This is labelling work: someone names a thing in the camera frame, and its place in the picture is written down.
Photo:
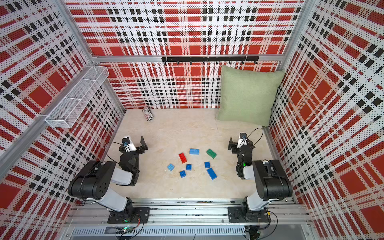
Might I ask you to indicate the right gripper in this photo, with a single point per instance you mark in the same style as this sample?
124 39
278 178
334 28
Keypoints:
234 145

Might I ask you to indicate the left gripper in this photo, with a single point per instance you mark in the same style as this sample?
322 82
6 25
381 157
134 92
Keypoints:
144 147

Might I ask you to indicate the light blue small lego brick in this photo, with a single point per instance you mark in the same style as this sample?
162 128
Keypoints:
170 167

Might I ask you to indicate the light blue long lego brick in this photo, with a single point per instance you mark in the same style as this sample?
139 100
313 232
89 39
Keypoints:
194 151

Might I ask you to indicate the red lego brick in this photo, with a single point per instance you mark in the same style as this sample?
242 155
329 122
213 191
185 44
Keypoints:
182 158

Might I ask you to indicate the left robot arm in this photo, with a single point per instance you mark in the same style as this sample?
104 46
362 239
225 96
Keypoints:
92 183

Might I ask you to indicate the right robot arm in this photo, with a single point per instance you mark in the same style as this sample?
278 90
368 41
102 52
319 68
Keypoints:
272 183

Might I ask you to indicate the green lego brick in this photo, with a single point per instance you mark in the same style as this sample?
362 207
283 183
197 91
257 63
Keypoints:
211 153

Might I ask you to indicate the metal can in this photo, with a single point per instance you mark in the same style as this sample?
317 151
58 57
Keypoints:
147 114

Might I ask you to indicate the green pillow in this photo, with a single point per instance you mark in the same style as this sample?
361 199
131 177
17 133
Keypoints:
248 96

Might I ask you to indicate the green circuit board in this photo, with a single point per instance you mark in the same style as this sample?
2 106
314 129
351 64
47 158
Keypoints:
124 230

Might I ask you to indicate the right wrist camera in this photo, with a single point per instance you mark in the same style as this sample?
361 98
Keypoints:
243 140

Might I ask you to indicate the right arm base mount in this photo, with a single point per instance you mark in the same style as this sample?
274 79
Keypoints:
239 215

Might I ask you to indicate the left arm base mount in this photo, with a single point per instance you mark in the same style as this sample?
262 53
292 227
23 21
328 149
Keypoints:
137 215

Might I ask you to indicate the black hook rail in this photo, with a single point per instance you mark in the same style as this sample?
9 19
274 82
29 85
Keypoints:
210 59

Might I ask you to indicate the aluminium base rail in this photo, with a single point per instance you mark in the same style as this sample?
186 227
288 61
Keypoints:
192 219

